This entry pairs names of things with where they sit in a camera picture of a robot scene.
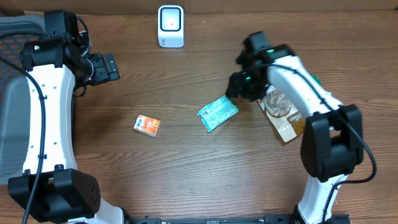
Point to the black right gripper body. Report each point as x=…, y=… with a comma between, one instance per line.
x=250, y=85

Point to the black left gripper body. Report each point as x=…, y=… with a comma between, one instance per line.
x=97, y=71

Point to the teal wet wipes pack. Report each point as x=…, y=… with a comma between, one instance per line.
x=217, y=112

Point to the brown mushroom snack bag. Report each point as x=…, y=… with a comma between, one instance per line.
x=282, y=114

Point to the orange tissue pack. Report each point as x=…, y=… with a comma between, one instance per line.
x=147, y=125

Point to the green lid jar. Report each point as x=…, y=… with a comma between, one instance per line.
x=315, y=78

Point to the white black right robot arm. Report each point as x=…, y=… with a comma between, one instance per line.
x=330, y=147

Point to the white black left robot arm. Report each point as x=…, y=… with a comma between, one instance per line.
x=51, y=188

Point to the white barcode scanner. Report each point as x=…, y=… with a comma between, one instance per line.
x=170, y=26

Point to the black mesh basket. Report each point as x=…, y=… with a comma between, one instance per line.
x=20, y=119

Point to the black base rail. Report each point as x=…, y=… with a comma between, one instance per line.
x=267, y=219

